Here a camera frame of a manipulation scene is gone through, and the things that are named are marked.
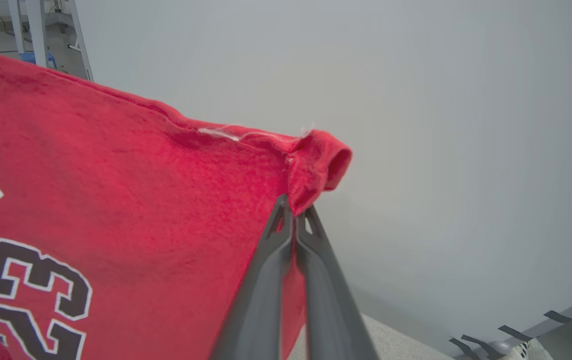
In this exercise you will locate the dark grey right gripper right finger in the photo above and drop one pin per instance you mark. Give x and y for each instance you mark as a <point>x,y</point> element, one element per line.
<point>333,315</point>

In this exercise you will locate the black tape strip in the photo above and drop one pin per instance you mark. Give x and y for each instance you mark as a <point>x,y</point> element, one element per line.
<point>460,347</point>
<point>481,345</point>
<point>514,333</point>
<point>557,316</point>

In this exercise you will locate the grey fabric sofa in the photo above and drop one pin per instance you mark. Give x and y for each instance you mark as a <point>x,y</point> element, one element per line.
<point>391,347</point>

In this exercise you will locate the white shoe with black stripes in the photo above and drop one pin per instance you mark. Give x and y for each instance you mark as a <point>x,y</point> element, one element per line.
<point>528,351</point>

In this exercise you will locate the blue object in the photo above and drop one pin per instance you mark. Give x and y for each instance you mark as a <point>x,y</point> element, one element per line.
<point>28,57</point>

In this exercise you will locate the red and white jersey garment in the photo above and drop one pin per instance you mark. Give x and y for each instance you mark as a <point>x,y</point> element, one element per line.
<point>115,175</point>

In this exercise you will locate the grey metal frame legs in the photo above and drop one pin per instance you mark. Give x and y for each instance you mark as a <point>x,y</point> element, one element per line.
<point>35,30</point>

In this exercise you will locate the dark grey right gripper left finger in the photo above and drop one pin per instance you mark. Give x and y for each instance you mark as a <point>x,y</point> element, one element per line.
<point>258,305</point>

